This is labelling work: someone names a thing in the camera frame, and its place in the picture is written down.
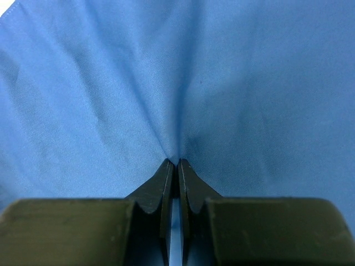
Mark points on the blue surgical wrap cloth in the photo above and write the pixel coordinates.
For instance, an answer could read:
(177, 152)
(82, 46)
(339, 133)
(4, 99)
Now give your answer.
(258, 97)

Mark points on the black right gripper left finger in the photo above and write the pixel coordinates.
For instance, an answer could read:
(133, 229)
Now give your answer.
(134, 230)

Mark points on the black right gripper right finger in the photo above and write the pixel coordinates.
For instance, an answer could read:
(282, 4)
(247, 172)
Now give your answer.
(218, 230)

